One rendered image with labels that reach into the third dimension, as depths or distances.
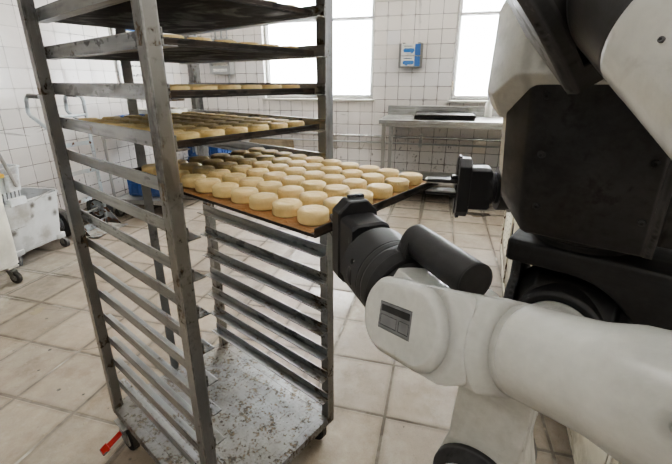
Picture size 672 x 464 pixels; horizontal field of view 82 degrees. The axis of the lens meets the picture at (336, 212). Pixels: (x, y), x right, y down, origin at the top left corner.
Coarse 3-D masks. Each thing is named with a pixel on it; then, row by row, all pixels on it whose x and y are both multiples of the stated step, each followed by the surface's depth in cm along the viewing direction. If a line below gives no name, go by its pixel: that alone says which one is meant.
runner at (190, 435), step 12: (120, 360) 136; (132, 372) 130; (144, 384) 125; (156, 396) 120; (156, 408) 116; (168, 408) 116; (168, 420) 112; (180, 420) 112; (180, 432) 108; (192, 432) 108; (192, 444) 104
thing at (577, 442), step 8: (568, 432) 134; (576, 432) 125; (576, 440) 124; (584, 440) 117; (576, 448) 123; (584, 448) 116; (592, 448) 109; (576, 456) 122; (584, 456) 115; (592, 456) 109; (600, 456) 103; (608, 456) 98
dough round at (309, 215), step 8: (304, 208) 60; (312, 208) 60; (320, 208) 60; (304, 216) 58; (312, 216) 58; (320, 216) 58; (328, 216) 60; (304, 224) 59; (312, 224) 58; (320, 224) 59
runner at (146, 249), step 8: (88, 216) 112; (96, 224) 110; (104, 224) 106; (112, 232) 103; (120, 232) 99; (120, 240) 101; (128, 240) 97; (136, 240) 94; (136, 248) 95; (144, 248) 92; (152, 248) 89; (152, 256) 90; (160, 256) 87; (168, 256) 85; (168, 264) 86; (192, 272) 79
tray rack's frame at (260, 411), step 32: (32, 0) 98; (32, 32) 99; (32, 64) 102; (128, 64) 120; (192, 64) 133; (64, 160) 110; (64, 192) 112; (96, 288) 124; (96, 320) 126; (224, 352) 166; (224, 384) 148; (256, 384) 148; (288, 384) 148; (128, 416) 134; (224, 416) 134; (256, 416) 134; (288, 416) 134; (320, 416) 134; (160, 448) 122; (192, 448) 122; (224, 448) 122; (256, 448) 122; (288, 448) 122
